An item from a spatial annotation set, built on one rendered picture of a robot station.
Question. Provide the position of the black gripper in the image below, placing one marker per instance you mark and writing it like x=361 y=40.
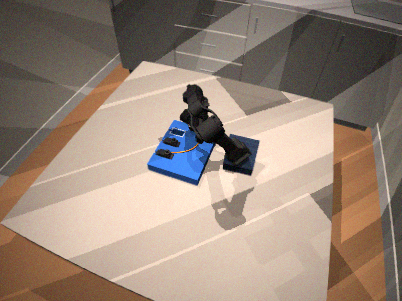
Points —
x=186 y=117

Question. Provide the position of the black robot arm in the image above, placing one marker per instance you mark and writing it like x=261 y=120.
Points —
x=211 y=130

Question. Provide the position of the blue flat panel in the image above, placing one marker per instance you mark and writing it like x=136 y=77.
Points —
x=187 y=166

